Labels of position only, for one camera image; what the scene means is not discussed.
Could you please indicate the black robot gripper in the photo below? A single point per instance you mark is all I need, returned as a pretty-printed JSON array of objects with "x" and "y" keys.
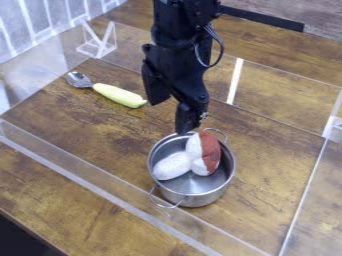
[{"x": 173, "y": 73}]

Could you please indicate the silver metal pot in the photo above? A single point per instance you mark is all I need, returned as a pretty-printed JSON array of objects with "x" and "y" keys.
[{"x": 190, "y": 190}]

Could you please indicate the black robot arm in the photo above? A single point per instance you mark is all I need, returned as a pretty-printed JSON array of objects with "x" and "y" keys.
[{"x": 182, "y": 23}]

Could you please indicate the clear acrylic front barrier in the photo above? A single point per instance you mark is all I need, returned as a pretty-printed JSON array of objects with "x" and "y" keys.
[{"x": 173, "y": 220}]

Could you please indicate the clear acrylic barrier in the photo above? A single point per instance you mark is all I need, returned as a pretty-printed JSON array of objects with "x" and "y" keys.
[
  {"x": 314, "y": 233},
  {"x": 173, "y": 220}
]

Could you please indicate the black strip on table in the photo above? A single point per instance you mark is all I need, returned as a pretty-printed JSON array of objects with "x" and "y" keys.
[{"x": 262, "y": 18}]

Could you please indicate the clear acrylic right barrier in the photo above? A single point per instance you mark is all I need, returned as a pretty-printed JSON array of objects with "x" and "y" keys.
[{"x": 314, "y": 233}]

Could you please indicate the spoon with yellow handle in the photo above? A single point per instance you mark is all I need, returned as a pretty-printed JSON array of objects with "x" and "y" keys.
[{"x": 116, "y": 94}]

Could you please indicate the clear acrylic triangle bracket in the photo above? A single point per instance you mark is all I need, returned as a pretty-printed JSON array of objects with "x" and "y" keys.
[{"x": 96, "y": 46}]

